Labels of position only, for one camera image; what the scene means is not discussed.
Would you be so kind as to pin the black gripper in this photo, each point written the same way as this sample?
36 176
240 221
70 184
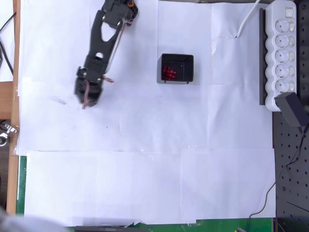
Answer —
85 98

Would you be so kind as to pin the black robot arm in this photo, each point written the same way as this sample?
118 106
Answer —
96 41

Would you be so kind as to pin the black box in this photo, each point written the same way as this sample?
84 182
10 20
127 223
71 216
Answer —
186 65

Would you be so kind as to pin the metal clamp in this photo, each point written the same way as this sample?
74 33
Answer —
9 129

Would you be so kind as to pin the wooden table edge board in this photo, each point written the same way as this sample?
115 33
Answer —
16 60

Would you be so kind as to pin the white paper table cover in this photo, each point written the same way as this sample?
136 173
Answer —
144 181

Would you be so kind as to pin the green cutting mat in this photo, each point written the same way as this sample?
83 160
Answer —
21 181

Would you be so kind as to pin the dark grey ridged panel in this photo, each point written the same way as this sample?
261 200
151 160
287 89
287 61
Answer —
3 169

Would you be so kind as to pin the flat black device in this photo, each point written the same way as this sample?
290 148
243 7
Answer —
108 229

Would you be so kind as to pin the blurry grey object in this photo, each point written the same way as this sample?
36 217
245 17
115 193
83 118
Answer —
19 223

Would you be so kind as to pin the black power adapter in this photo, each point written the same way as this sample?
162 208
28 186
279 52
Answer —
289 108

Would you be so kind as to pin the white power strip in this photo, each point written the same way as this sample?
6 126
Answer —
281 14

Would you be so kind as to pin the black pegboard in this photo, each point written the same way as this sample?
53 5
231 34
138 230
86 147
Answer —
294 193

